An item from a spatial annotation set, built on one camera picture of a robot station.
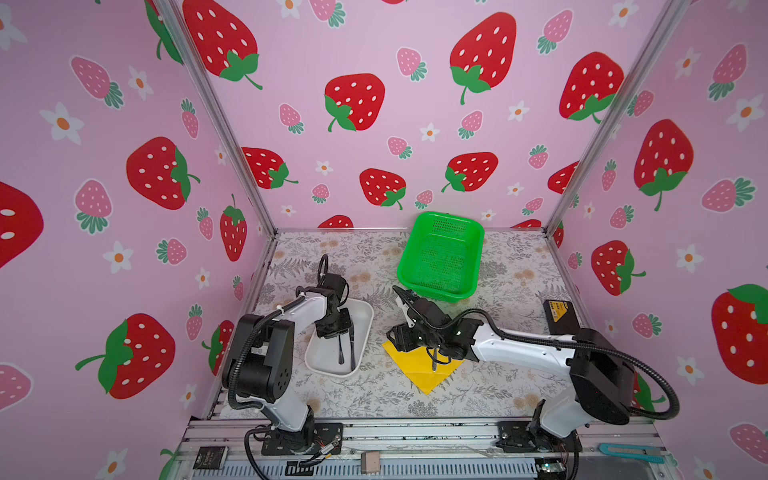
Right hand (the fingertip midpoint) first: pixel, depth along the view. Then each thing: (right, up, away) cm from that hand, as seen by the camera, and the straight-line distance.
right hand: (391, 333), depth 81 cm
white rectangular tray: (-18, -8, +7) cm, 21 cm away
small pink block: (-5, -28, -12) cm, 30 cm away
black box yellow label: (+54, +2, +13) cm, 56 cm away
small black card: (-43, -27, -11) cm, 52 cm away
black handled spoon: (-15, -9, +7) cm, 19 cm away
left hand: (-15, -2, +12) cm, 20 cm away
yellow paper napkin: (+11, -11, +5) cm, 16 cm away
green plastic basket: (+19, +21, +33) cm, 44 cm away
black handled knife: (-12, -7, +9) cm, 17 cm away
